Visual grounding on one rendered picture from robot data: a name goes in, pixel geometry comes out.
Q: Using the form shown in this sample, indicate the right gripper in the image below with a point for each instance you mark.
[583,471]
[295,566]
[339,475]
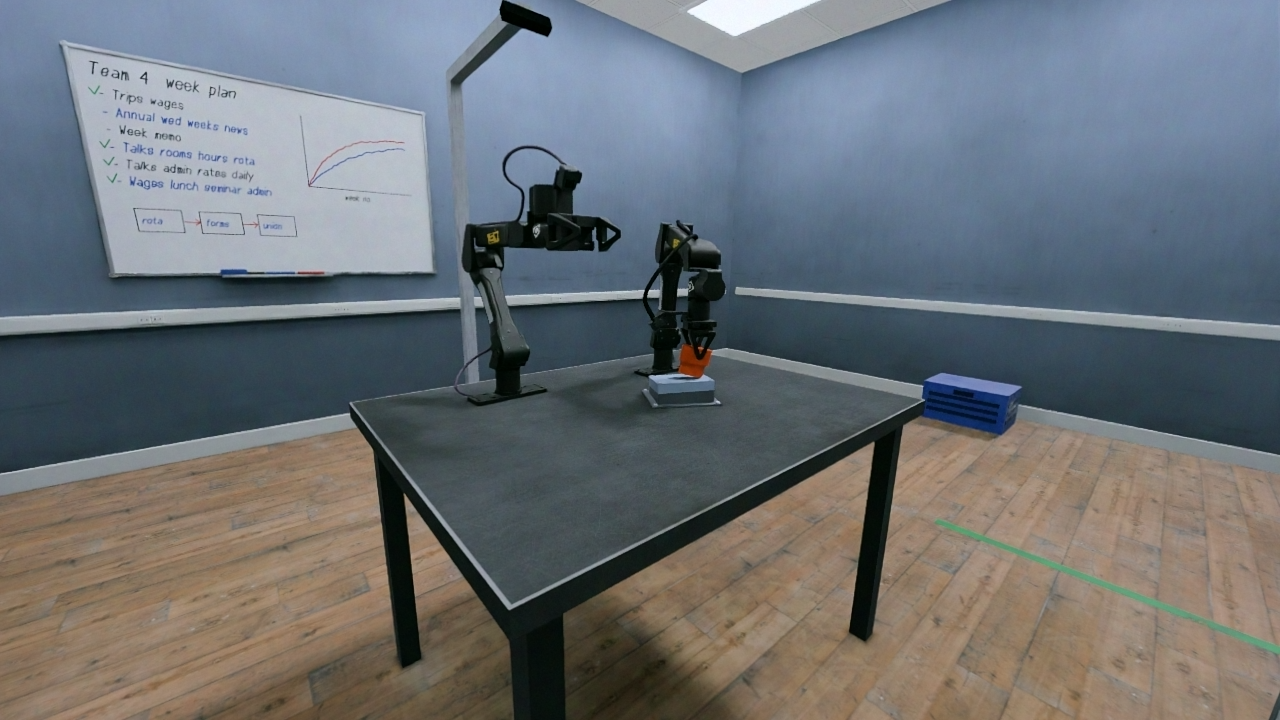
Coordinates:
[560,227]

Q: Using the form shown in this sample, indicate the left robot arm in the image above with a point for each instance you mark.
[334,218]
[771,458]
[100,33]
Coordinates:
[708,285]

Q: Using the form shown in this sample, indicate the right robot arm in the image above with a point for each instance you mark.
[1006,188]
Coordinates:
[485,267]

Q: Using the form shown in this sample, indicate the white metal plate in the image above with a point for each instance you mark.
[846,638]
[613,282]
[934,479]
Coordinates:
[677,383]

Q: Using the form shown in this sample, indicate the orange cylindrical peg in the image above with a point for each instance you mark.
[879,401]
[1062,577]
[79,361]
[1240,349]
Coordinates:
[690,365]

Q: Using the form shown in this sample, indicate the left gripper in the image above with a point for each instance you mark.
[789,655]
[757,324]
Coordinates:
[697,323]

